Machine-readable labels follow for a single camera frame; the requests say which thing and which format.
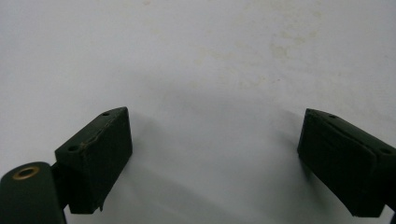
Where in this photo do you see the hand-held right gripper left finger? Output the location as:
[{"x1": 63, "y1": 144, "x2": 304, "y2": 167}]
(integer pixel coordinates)
[{"x1": 50, "y1": 106, "x2": 134, "y2": 215}]

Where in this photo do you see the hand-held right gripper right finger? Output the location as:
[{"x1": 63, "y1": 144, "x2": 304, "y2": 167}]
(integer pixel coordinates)
[{"x1": 296, "y1": 107, "x2": 396, "y2": 218}]

